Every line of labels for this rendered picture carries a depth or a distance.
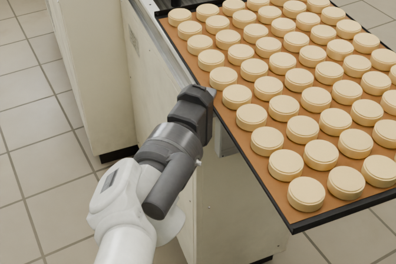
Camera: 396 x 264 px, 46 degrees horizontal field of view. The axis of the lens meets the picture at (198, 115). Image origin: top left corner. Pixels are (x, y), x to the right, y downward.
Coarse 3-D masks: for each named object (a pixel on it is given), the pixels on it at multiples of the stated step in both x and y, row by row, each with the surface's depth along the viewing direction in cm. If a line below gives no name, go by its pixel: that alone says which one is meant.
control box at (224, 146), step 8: (216, 120) 106; (216, 128) 108; (224, 128) 105; (216, 136) 109; (224, 136) 107; (216, 144) 111; (224, 144) 109; (232, 144) 110; (216, 152) 112; (224, 152) 111; (232, 152) 112
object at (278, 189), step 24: (168, 24) 100; (264, 24) 100; (216, 48) 93; (384, 48) 93; (312, 72) 87; (384, 72) 87; (216, 96) 82; (240, 144) 73; (288, 144) 73; (336, 144) 73; (264, 168) 70; (360, 168) 70; (288, 216) 63; (312, 216) 63
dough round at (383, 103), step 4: (388, 92) 80; (392, 92) 80; (384, 96) 79; (388, 96) 79; (392, 96) 79; (384, 100) 78; (388, 100) 78; (392, 100) 78; (380, 104) 80; (384, 104) 78; (388, 104) 78; (392, 104) 77; (384, 108) 79; (388, 108) 78; (392, 108) 77; (388, 112) 78; (392, 112) 78
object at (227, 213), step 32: (128, 0) 141; (160, 0) 141; (192, 0) 141; (128, 32) 153; (128, 64) 169; (160, 64) 122; (160, 96) 132; (224, 160) 118; (192, 192) 125; (224, 192) 126; (256, 192) 132; (192, 224) 135; (224, 224) 136; (256, 224) 143; (192, 256) 147; (224, 256) 149; (256, 256) 157
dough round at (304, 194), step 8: (296, 184) 65; (304, 184) 65; (312, 184) 65; (320, 184) 65; (288, 192) 64; (296, 192) 64; (304, 192) 64; (312, 192) 64; (320, 192) 64; (288, 200) 65; (296, 200) 63; (304, 200) 63; (312, 200) 63; (320, 200) 63; (296, 208) 64; (304, 208) 63; (312, 208) 63
